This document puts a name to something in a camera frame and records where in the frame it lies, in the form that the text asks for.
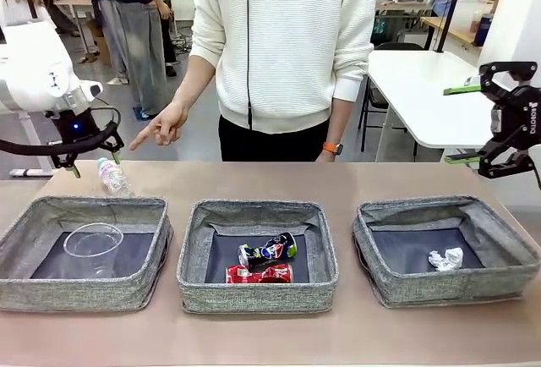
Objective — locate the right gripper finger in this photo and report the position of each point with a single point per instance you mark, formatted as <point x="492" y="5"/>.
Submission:
<point x="505" y="157"/>
<point x="503" y="75"/>

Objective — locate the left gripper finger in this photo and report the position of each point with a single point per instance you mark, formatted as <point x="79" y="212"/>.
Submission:
<point x="67" y="160"/>
<point x="115" y="145"/>

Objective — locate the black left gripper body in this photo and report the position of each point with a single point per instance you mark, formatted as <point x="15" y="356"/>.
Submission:
<point x="78" y="124"/>

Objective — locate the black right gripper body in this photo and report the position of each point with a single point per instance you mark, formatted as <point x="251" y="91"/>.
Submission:
<point x="524" y="113"/>

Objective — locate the clear plastic cup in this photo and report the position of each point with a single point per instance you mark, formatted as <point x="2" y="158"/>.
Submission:
<point x="95" y="253"/>

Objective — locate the white paper ball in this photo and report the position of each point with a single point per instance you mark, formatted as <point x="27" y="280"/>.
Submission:
<point x="446" y="259"/>

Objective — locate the crushed dark blue can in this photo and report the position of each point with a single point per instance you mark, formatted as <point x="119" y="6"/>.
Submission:
<point x="270" y="250"/>

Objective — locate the crushed red can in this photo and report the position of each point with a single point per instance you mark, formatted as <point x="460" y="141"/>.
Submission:
<point x="258" y="275"/>

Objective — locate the person's left forearm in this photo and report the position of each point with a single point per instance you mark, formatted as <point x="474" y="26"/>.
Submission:
<point x="340" y="119"/>

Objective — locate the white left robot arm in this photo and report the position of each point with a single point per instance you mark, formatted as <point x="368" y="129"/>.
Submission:
<point x="34" y="71"/>

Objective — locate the person's right forearm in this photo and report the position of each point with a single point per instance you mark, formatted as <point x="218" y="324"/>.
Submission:
<point x="196" y="81"/>

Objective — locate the person's right hand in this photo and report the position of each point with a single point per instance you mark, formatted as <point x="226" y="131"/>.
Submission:
<point x="169" y="124"/>

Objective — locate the person's left hand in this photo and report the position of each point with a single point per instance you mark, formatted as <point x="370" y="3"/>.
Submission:
<point x="329" y="157"/>

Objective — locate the crushed clear plastic bottle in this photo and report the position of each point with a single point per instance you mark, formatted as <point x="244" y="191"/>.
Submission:
<point x="115" y="181"/>

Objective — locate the dark blue bottle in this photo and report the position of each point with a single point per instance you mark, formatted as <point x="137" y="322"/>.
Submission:
<point x="483" y="31"/>

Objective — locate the wooden background table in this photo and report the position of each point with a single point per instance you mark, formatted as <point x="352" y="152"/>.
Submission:
<point x="460" y="35"/>

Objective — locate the large white table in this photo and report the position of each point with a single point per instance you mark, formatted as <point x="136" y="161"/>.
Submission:
<point x="439" y="100"/>

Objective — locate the clear plastic container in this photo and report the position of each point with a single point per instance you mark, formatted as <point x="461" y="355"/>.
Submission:
<point x="465" y="16"/>

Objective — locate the cardboard box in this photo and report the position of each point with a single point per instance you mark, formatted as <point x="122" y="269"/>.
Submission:
<point x="101" y="45"/>

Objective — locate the bystander in wide grey jeans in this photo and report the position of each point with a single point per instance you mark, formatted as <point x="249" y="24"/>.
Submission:
<point x="143" y="45"/>

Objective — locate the bystander in light shirt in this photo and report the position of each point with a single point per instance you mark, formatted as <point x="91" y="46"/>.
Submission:
<point x="107" y="24"/>

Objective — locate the black folding chair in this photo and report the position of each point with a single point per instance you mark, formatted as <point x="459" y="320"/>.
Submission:
<point x="376" y="102"/>

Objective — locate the grey fabric basket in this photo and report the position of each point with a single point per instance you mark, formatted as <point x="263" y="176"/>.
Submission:
<point x="444" y="288"/>
<point x="76" y="295"/>
<point x="253" y="297"/>

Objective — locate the orange wrist watch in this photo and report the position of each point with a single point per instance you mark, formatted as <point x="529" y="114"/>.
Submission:
<point x="333" y="148"/>

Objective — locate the person in white zip sweater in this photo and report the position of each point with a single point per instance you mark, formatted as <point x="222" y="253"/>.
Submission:
<point x="296" y="45"/>

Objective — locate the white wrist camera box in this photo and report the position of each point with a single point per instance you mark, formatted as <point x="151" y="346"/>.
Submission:
<point x="91" y="90"/>

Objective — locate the background metal frame table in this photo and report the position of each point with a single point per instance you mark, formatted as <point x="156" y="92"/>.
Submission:
<point x="401" y="4"/>

